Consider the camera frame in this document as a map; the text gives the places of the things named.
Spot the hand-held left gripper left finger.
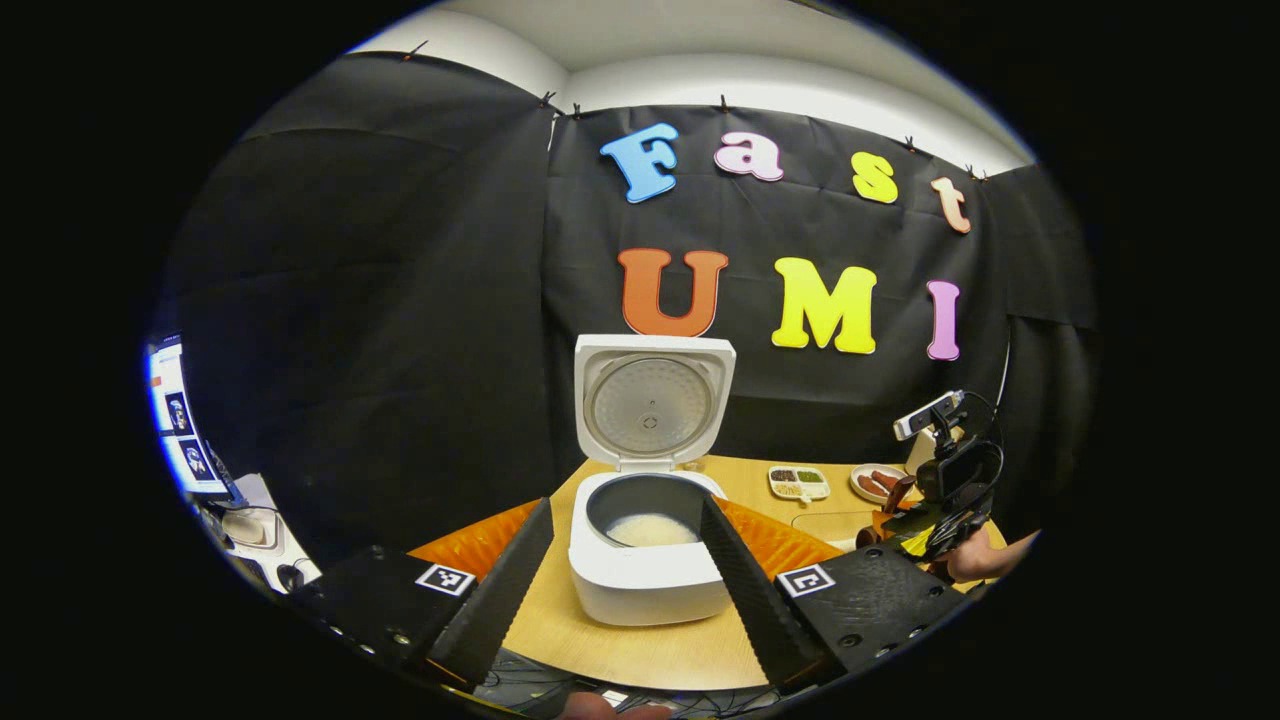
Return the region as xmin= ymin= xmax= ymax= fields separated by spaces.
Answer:
xmin=285 ymin=497 xmax=556 ymax=691

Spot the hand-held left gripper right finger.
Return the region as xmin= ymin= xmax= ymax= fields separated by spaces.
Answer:
xmin=700 ymin=496 xmax=976 ymax=698

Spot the clear rice container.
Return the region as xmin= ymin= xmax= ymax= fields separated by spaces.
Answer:
xmin=792 ymin=510 xmax=881 ymax=551

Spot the white rice cooker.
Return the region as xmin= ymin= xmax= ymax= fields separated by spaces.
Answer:
xmin=568 ymin=334 xmax=738 ymax=627

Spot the white rice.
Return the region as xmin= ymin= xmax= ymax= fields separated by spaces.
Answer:
xmin=605 ymin=513 xmax=699 ymax=547

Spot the round sausage plate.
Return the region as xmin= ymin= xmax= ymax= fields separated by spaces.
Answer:
xmin=849 ymin=463 xmax=911 ymax=506

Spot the white divided grain dish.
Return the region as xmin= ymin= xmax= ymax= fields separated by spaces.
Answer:
xmin=767 ymin=465 xmax=831 ymax=503

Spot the white side desk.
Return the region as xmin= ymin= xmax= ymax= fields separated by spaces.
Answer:
xmin=195 ymin=470 xmax=321 ymax=596

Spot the white tray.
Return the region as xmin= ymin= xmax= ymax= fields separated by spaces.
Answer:
xmin=225 ymin=508 xmax=279 ymax=549

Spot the black backdrop cloth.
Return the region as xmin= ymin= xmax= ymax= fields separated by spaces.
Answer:
xmin=150 ymin=50 xmax=1101 ymax=571

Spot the computer monitor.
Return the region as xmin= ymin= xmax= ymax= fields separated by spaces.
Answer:
xmin=148 ymin=340 xmax=236 ymax=496

